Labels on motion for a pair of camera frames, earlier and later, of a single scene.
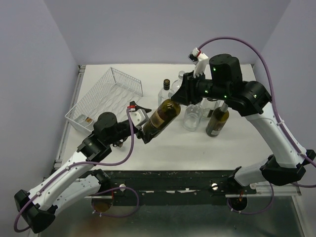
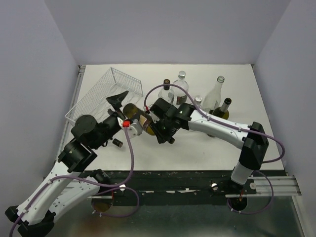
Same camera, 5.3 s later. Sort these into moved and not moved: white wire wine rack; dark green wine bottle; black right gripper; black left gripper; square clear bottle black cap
Moved: black left gripper; dark green wine bottle; black right gripper
Not moved: square clear bottle black cap; white wire wine rack
